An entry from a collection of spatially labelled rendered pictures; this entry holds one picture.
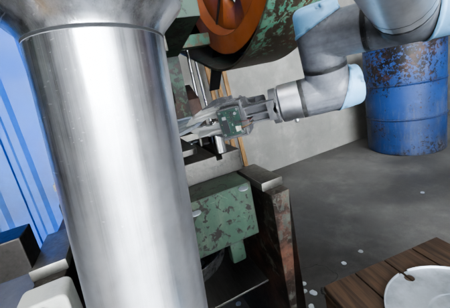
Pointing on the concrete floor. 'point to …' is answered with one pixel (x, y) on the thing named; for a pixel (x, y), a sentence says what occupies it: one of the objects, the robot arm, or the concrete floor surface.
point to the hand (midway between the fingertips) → (193, 126)
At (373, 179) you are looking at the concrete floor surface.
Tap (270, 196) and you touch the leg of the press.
